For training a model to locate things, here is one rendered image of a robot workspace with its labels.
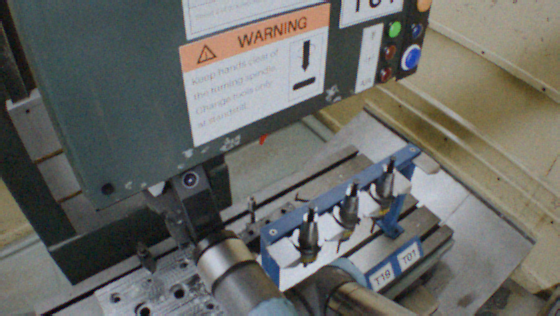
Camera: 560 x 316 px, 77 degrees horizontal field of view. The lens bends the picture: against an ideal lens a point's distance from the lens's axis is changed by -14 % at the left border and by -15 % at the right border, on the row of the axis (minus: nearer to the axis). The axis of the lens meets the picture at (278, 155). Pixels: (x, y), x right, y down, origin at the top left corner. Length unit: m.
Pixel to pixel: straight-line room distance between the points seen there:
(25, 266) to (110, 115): 1.52
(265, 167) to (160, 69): 1.56
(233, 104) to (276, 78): 0.05
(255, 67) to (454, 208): 1.25
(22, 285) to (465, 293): 1.64
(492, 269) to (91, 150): 1.33
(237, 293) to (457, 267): 1.07
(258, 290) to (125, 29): 0.33
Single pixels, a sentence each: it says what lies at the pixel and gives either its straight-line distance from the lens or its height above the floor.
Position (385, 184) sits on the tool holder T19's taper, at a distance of 0.91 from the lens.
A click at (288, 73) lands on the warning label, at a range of 0.41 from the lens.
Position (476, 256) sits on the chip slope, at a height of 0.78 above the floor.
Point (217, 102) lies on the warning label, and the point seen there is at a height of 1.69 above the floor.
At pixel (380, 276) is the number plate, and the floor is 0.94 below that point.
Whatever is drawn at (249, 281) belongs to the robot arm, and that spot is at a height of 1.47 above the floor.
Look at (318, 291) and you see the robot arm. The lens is 0.61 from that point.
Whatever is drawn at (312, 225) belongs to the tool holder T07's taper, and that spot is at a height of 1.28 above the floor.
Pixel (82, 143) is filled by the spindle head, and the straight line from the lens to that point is 0.34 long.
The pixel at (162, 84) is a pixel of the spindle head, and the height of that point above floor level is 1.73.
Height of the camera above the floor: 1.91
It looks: 44 degrees down
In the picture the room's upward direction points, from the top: 1 degrees clockwise
